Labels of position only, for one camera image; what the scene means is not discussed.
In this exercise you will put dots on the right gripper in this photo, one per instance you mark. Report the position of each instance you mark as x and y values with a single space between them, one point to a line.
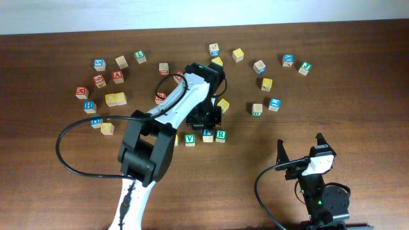
297 170

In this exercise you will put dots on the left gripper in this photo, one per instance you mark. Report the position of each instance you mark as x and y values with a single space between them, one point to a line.
203 118

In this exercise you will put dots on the blue P block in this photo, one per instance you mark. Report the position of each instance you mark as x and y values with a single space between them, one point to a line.
207 136

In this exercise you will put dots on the green V block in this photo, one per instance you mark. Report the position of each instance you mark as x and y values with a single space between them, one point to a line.
190 140

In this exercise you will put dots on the yellow C block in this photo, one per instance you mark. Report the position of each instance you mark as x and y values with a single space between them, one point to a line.
176 140

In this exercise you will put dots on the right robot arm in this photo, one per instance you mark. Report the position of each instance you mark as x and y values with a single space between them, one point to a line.
327 203

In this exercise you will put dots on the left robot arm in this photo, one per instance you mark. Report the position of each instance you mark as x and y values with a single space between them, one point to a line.
148 143

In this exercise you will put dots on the yellow block centre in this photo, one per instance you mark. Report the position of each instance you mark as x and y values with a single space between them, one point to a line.
224 105

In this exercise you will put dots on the red A block tilted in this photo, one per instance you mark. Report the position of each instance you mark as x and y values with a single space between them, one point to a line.
178 77

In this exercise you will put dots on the red O block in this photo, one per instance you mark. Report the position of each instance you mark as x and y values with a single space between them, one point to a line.
159 97

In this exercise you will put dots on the wooden block green R side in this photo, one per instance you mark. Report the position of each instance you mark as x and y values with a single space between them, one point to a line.
257 109

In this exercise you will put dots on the blue I block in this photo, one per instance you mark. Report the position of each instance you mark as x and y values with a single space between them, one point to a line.
274 104

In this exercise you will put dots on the yellow block near Z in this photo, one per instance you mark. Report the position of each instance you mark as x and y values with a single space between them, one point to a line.
217 60

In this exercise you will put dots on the red I side block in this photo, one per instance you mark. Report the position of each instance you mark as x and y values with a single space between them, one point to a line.
163 68

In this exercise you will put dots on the yellow block top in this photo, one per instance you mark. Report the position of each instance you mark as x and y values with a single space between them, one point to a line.
238 55

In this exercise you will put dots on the wooden block blue D side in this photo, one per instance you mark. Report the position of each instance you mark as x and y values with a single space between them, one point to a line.
259 67

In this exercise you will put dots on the green J block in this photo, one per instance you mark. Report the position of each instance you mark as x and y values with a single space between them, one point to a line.
305 68

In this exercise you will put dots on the yellow block right of pair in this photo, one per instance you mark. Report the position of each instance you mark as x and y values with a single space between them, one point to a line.
120 98

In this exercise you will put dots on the yellow block of pair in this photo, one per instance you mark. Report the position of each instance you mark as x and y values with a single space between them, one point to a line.
110 99
120 98

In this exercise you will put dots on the green L block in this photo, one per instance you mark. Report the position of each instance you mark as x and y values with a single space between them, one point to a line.
140 56

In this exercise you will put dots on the blue X block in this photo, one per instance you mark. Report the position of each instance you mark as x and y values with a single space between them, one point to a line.
288 60

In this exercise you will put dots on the yellow block left of pair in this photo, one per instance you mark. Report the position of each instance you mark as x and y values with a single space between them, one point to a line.
110 99

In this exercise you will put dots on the plain wooden block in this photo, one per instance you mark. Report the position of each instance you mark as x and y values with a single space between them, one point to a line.
122 63

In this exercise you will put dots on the yellow O block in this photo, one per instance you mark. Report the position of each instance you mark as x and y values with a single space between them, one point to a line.
107 128

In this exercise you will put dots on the blue H block lower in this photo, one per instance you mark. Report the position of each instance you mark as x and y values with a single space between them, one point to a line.
96 121

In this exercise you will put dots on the blue h block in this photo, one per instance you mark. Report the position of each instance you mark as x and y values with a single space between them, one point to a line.
89 107
96 121

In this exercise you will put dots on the red 6 block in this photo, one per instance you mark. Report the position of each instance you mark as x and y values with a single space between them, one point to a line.
99 81

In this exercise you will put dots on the blue H block upper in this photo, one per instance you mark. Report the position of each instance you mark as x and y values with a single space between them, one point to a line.
89 107

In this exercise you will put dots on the blue S block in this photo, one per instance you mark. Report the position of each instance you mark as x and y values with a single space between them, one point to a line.
99 65

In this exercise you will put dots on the red M block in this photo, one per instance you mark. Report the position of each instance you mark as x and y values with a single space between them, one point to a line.
82 93

